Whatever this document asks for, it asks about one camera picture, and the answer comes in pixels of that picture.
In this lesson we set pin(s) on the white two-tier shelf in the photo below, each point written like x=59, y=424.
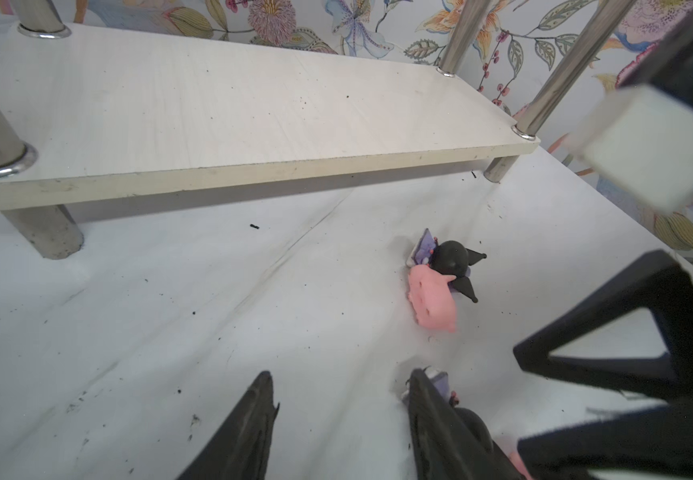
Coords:
x=90, y=114

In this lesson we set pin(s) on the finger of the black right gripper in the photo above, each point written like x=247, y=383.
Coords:
x=656, y=441
x=634, y=334

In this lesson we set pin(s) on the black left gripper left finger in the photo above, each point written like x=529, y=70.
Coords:
x=241, y=447

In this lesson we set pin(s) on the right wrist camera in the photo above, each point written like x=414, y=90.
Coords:
x=640, y=139

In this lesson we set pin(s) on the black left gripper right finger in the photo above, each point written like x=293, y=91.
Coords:
x=448, y=441

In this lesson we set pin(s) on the black purple figurine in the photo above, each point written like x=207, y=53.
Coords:
x=442, y=384
x=447, y=258

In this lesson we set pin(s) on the pink pig toy centre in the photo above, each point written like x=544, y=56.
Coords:
x=519, y=466

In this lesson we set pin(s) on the pink pig toy far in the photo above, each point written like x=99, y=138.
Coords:
x=431, y=298

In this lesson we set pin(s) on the pink pig toy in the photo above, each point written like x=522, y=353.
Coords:
x=431, y=298
x=519, y=466

